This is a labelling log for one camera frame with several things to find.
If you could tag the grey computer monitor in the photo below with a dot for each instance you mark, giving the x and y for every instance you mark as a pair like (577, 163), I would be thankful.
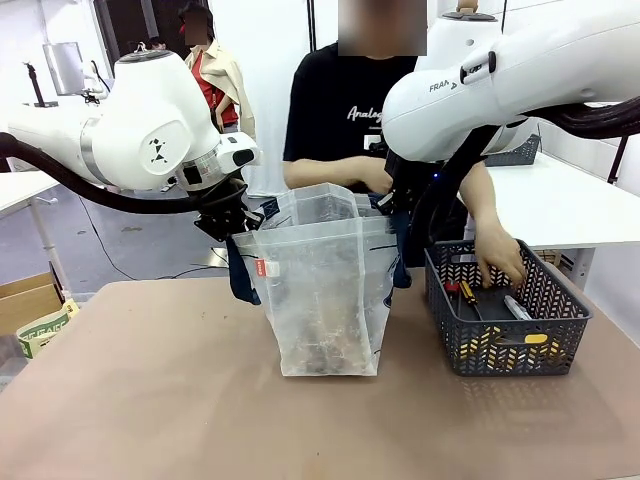
(64, 67)

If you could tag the yellow black screwdriver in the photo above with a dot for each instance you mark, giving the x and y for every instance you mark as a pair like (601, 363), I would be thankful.
(469, 296)

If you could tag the person in black t-shirt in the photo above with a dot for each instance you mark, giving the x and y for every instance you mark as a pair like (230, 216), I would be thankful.
(325, 110)

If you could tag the white table with leg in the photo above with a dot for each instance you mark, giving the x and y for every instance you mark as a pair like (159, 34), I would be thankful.
(20, 192)

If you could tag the brown cardboard box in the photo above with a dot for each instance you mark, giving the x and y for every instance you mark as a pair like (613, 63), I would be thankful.
(25, 305)

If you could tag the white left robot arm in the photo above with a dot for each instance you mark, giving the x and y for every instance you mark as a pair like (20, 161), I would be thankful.
(150, 125)

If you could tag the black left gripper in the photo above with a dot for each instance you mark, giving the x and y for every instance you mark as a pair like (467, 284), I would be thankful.
(222, 210)

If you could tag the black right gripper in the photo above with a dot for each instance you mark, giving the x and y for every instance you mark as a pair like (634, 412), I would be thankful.
(407, 180)

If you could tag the white side table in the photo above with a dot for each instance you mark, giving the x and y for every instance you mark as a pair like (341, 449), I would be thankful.
(560, 200)

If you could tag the green white paper bag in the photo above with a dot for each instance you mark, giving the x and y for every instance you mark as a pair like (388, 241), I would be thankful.
(45, 332)

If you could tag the grey utility knife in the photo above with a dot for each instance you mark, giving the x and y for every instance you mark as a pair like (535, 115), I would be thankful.
(515, 306)

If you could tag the person's left forearm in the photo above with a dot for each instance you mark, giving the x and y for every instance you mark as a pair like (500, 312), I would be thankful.
(482, 205)

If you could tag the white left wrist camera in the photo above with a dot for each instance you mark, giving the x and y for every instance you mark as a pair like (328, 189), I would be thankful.
(240, 150)

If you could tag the mannequin with beige jacket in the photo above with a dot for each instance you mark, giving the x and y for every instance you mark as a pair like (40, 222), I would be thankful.
(225, 85)

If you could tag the person's right forearm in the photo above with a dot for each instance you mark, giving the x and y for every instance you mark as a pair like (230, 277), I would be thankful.
(325, 172)

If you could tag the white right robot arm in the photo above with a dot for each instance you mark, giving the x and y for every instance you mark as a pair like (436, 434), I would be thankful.
(450, 115)

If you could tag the person's left hand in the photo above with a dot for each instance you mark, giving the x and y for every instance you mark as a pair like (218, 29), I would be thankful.
(500, 260)

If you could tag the person's right hand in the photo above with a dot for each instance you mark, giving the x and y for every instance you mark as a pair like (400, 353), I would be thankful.
(376, 182)

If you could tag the dark grey plastic basket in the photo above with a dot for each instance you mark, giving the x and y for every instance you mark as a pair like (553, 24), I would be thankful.
(520, 155)
(505, 357)

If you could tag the black tripod stand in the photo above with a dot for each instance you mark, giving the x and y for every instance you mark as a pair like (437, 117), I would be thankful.
(619, 160)
(36, 85)

